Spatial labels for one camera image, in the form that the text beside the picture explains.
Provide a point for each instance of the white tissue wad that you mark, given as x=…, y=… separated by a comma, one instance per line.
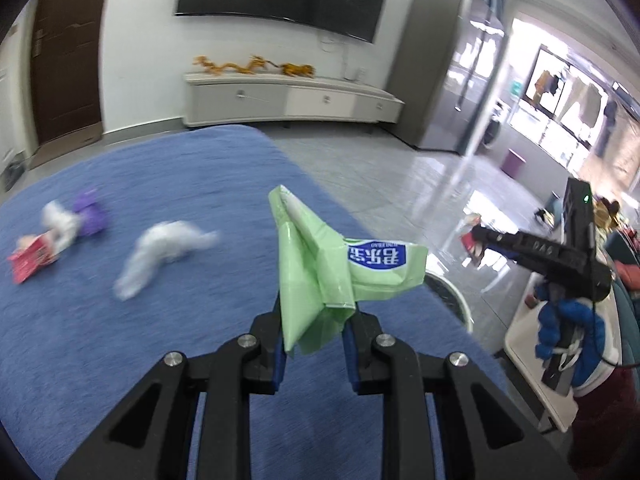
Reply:
x=61, y=225

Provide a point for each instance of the blue fuzzy bed blanket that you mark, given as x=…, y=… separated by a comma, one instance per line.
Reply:
x=70, y=350

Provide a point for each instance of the grey slippers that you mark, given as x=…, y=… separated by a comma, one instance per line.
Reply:
x=13, y=172

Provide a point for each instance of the dark brown door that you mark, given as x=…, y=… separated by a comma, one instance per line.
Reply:
x=64, y=70

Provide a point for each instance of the small purple wrapper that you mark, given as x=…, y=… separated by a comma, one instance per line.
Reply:
x=92, y=214

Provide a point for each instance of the red pink snack packet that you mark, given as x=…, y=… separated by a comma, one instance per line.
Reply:
x=32, y=253

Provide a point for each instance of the white TV cabinet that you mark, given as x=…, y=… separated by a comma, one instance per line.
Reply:
x=240, y=99

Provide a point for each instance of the white round trash bin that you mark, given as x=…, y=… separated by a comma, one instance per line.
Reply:
x=451, y=297

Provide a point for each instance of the white crumpled plastic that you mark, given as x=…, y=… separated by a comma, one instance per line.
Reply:
x=165, y=242

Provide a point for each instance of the golden dragon ornament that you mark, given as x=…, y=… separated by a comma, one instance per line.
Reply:
x=256, y=65

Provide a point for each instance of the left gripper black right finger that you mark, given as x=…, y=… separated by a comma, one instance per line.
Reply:
x=443, y=414

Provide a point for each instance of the purple stool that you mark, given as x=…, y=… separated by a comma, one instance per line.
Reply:
x=512, y=164

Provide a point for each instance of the green plastic wrapper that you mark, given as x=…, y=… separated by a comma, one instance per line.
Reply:
x=324, y=275

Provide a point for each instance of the grey refrigerator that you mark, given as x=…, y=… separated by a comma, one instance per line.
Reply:
x=447, y=53

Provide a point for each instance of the red orange snack packet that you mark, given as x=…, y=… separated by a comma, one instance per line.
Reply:
x=474, y=249

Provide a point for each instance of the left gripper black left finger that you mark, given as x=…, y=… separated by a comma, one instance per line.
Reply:
x=183, y=404

